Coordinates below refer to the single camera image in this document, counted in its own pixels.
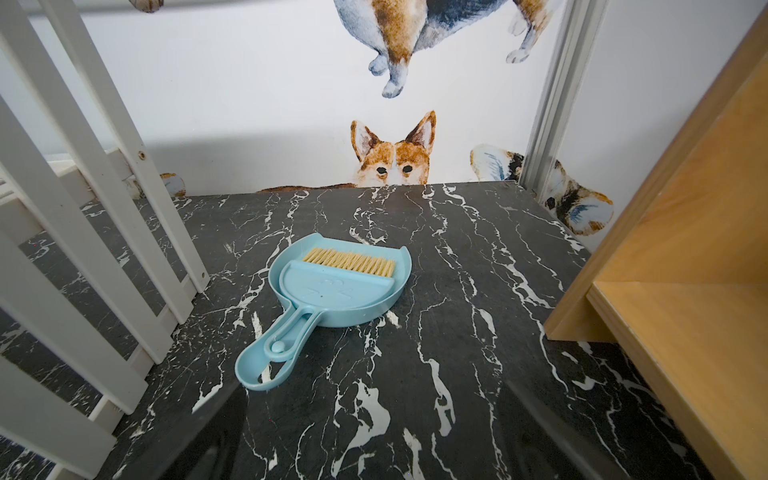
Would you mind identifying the light blue hand brush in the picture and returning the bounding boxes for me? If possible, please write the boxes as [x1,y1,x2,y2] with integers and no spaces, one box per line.
[264,247,398,364]

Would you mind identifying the light wooden corner shelf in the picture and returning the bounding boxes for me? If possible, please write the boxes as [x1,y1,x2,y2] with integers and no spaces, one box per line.
[545,15,767,479]

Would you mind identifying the light blue dustpan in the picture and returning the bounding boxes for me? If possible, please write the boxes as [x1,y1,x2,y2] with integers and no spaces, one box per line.
[234,232,413,392]

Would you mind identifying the aluminium frame post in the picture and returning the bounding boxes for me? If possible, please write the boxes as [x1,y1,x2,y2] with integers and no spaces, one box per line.
[520,0,608,202]

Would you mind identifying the white wooden slatted shelf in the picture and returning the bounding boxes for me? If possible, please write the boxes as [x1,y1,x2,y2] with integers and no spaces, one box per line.
[1,1,209,479]

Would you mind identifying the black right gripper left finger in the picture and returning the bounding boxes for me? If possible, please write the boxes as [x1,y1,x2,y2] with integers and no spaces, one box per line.
[121,383,247,479]

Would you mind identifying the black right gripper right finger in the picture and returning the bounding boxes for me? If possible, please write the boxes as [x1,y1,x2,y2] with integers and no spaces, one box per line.
[497,381,629,480]

